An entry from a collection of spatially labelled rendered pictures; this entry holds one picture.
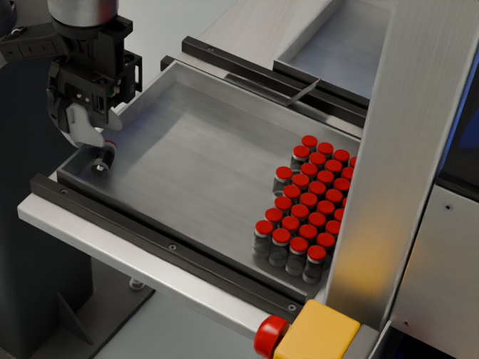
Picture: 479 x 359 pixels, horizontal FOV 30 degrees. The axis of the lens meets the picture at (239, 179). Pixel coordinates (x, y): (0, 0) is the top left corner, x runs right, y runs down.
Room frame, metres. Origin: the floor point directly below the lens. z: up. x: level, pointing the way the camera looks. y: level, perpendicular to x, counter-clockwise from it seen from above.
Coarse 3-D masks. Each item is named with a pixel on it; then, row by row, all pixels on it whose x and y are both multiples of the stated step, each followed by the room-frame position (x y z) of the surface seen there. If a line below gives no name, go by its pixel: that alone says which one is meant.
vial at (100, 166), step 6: (108, 144) 0.79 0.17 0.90; (102, 150) 0.78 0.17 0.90; (114, 150) 0.79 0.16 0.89; (96, 156) 0.77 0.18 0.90; (102, 156) 0.77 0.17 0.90; (114, 156) 0.78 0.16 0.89; (96, 162) 0.76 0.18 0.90; (102, 162) 0.76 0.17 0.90; (96, 168) 0.76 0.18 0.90; (102, 168) 0.76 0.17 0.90; (108, 168) 0.76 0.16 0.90; (96, 174) 0.76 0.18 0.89; (102, 174) 0.76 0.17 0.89
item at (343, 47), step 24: (336, 0) 1.17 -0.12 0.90; (360, 0) 1.21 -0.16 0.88; (384, 0) 1.19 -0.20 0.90; (312, 24) 1.09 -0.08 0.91; (336, 24) 1.13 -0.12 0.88; (360, 24) 1.14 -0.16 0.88; (384, 24) 1.15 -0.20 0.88; (288, 48) 1.02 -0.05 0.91; (312, 48) 1.06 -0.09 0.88; (336, 48) 1.07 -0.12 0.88; (360, 48) 1.08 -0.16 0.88; (288, 72) 0.97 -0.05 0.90; (312, 72) 1.01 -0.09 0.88; (336, 72) 1.01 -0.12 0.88; (360, 72) 1.02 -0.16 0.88; (336, 96) 0.94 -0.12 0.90; (360, 96) 0.93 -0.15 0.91
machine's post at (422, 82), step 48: (432, 0) 0.50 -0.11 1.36; (384, 48) 0.51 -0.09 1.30; (432, 48) 0.49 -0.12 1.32; (384, 96) 0.50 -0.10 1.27; (432, 96) 0.49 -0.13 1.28; (384, 144) 0.50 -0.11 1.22; (432, 144) 0.48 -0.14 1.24; (384, 192) 0.49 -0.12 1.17; (384, 240) 0.49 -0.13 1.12; (336, 288) 0.50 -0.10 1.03; (384, 288) 0.48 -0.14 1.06
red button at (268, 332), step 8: (264, 320) 0.48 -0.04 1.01; (272, 320) 0.47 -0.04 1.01; (280, 320) 0.47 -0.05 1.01; (264, 328) 0.46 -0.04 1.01; (272, 328) 0.46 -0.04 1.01; (280, 328) 0.46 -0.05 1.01; (288, 328) 0.48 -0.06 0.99; (256, 336) 0.46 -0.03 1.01; (264, 336) 0.46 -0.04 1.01; (272, 336) 0.46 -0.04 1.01; (280, 336) 0.46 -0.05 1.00; (256, 344) 0.45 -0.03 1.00; (264, 344) 0.45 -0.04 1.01; (272, 344) 0.45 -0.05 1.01; (256, 352) 0.45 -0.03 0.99; (264, 352) 0.45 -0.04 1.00; (272, 352) 0.45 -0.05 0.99
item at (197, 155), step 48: (144, 96) 0.89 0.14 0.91; (192, 96) 0.93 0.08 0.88; (240, 96) 0.91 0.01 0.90; (144, 144) 0.82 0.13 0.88; (192, 144) 0.83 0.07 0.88; (240, 144) 0.84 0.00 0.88; (288, 144) 0.85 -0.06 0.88; (336, 144) 0.85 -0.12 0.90; (96, 192) 0.70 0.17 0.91; (144, 192) 0.74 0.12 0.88; (192, 192) 0.75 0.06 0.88; (240, 192) 0.75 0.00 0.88; (192, 240) 0.64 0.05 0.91; (240, 240) 0.68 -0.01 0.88; (288, 288) 0.59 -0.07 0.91
